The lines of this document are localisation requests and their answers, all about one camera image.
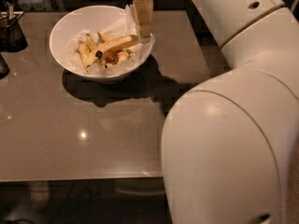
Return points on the bruised bottom banana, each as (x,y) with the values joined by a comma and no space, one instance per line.
(112,58)

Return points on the black mesh pen holder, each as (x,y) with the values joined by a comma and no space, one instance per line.
(12,38)

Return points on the left small yellow banana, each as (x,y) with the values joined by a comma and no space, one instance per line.
(84,54)

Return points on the small yellow banana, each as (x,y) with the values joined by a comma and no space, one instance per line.
(91,44)
(84,54)
(104,37)

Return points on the large top yellow banana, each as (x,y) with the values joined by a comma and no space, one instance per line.
(117,44)

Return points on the drawer handle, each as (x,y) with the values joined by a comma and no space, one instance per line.
(140,192)

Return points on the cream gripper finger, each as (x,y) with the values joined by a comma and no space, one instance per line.
(143,17)
(133,15)

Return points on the middle small yellow banana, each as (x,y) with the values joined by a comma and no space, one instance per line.
(91,44)

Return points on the back small yellow banana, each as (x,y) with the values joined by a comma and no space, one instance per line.
(104,37)

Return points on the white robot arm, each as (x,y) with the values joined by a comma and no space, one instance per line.
(227,143)

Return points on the white ceramic bowl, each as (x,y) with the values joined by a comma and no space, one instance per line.
(64,31)

